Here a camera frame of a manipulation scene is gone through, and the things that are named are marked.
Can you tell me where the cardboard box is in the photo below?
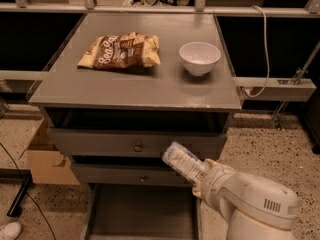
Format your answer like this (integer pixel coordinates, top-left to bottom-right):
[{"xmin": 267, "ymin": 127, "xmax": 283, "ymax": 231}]
[{"xmin": 24, "ymin": 119, "xmax": 79, "ymax": 185}]

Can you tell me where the grey top drawer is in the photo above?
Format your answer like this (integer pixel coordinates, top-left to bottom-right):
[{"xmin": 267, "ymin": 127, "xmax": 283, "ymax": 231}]
[{"xmin": 47, "ymin": 128, "xmax": 227, "ymax": 159}]

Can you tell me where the grey drawer cabinet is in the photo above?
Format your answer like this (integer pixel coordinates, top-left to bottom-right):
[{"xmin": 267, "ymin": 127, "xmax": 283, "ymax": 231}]
[{"xmin": 27, "ymin": 11, "xmax": 242, "ymax": 240}]

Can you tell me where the metal railing frame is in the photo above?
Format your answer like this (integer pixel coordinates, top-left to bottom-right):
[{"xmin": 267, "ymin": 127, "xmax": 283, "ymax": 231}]
[{"xmin": 0, "ymin": 0, "xmax": 320, "ymax": 18}]

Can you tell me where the black floor cable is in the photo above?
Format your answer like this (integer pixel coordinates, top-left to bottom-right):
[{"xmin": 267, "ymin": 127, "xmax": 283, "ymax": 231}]
[{"xmin": 0, "ymin": 143, "xmax": 57, "ymax": 240}]

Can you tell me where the black table leg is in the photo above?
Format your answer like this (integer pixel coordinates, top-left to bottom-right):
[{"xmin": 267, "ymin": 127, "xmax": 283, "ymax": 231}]
[{"xmin": 7, "ymin": 176, "xmax": 32, "ymax": 217}]

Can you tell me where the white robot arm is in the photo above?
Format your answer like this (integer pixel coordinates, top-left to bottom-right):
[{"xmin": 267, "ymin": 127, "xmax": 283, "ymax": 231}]
[{"xmin": 197, "ymin": 159, "xmax": 298, "ymax": 240}]

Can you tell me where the white cable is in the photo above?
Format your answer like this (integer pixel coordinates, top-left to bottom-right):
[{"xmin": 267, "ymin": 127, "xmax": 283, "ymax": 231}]
[{"xmin": 243, "ymin": 4, "xmax": 270, "ymax": 99}]

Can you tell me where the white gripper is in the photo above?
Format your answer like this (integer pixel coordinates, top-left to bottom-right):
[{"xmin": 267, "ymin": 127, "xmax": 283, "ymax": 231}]
[{"xmin": 192, "ymin": 158, "xmax": 236, "ymax": 214}]

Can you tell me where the brown sea salt chip bag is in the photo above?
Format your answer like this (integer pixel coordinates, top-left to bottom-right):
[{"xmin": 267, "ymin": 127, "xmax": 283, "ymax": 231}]
[{"xmin": 78, "ymin": 32, "xmax": 161, "ymax": 70}]

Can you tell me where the grey bottom drawer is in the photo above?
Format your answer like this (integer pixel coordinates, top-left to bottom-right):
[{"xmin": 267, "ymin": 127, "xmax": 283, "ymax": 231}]
[{"xmin": 80, "ymin": 184, "xmax": 203, "ymax": 240}]

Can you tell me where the white shoe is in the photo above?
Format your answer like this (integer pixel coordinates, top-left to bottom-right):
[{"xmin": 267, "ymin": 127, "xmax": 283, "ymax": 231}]
[{"xmin": 0, "ymin": 222, "xmax": 22, "ymax": 240}]

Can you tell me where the grey middle drawer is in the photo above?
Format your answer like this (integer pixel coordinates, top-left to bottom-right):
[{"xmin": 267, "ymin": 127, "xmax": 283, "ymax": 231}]
[{"xmin": 71, "ymin": 163, "xmax": 191, "ymax": 187}]

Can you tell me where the grey drawer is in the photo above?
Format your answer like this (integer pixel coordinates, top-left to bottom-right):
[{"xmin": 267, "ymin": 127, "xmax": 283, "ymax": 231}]
[
  {"xmin": 71, "ymin": 163, "xmax": 191, "ymax": 187},
  {"xmin": 80, "ymin": 184, "xmax": 203, "ymax": 240},
  {"xmin": 47, "ymin": 128, "xmax": 227, "ymax": 159}
]

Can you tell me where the white bowl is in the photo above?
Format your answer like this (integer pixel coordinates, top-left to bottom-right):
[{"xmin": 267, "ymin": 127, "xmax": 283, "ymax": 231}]
[{"xmin": 179, "ymin": 42, "xmax": 221, "ymax": 76}]

